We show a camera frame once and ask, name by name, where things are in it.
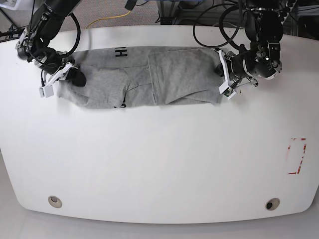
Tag aluminium frame base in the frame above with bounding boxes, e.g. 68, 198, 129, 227
156, 0, 218, 25

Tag table cable grommet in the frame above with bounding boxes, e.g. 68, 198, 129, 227
265, 198, 280, 211
48, 196, 62, 208

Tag right table cable grommet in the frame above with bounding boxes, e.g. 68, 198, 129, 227
265, 198, 280, 211

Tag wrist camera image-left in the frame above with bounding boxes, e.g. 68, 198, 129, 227
39, 85, 54, 98

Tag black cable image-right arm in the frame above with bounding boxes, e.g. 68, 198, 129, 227
192, 0, 245, 50

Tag yellow cable on floor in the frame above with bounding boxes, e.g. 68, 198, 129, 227
86, 6, 130, 29

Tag left table cable grommet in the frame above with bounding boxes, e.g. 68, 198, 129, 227
48, 196, 62, 208

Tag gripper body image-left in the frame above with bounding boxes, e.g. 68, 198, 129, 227
37, 52, 80, 86

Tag red tape rectangle marking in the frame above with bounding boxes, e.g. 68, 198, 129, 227
285, 138, 307, 175

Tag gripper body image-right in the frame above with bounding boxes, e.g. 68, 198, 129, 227
218, 50, 259, 95

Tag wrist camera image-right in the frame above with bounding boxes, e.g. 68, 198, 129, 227
223, 87, 237, 100

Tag grey T-shirt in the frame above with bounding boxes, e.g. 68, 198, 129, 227
57, 46, 223, 109

